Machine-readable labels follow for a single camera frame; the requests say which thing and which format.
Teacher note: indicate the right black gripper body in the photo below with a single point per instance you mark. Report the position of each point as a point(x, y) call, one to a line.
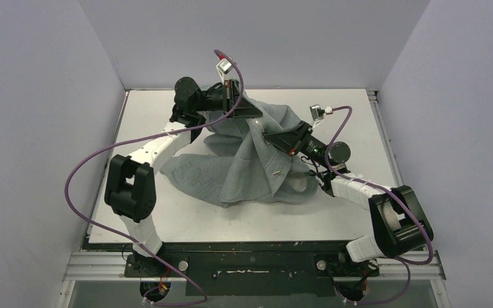
point(302, 138)

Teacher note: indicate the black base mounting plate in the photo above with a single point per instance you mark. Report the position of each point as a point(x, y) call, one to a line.
point(257, 268)

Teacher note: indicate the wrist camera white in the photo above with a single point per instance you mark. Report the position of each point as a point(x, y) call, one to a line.
point(318, 114)
point(223, 68)

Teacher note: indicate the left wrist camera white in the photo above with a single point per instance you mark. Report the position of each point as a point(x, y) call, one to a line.
point(223, 68)

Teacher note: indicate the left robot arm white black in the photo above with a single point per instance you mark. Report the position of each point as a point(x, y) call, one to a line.
point(130, 189)

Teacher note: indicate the grey zip-up jacket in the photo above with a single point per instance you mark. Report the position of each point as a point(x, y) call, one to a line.
point(241, 163)

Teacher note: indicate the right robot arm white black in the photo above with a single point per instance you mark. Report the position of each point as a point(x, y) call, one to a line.
point(400, 227)

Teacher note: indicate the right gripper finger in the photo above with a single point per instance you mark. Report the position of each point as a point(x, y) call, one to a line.
point(302, 129)
point(282, 141)

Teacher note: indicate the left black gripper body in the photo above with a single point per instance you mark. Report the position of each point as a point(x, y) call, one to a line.
point(218, 99)

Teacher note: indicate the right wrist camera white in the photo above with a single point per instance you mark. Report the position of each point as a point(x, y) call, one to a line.
point(318, 114)

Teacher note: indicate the aluminium rail frame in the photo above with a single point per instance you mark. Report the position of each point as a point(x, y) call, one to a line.
point(315, 225)

